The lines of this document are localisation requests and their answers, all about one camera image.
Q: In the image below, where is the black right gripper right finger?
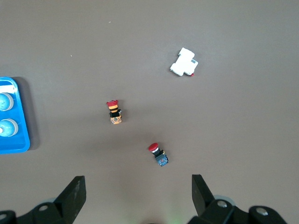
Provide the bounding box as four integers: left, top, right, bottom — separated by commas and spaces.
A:
188, 174, 288, 224

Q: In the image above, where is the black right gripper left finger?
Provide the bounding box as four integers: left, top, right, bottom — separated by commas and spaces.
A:
0, 175, 87, 224

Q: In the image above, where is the light blue service bell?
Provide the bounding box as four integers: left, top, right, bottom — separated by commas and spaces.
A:
0, 92, 14, 112
0, 118, 19, 138

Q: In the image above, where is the red push button black base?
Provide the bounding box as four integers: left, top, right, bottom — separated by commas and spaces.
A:
148, 142, 170, 167

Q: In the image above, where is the blue plastic tray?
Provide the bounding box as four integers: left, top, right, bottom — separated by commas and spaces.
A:
0, 77, 31, 155

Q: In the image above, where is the red emergency stop orange base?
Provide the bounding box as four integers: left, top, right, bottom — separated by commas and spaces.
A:
106, 99, 123, 125

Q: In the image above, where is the white circuit breaker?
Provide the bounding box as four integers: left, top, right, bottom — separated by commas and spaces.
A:
169, 47, 199, 77

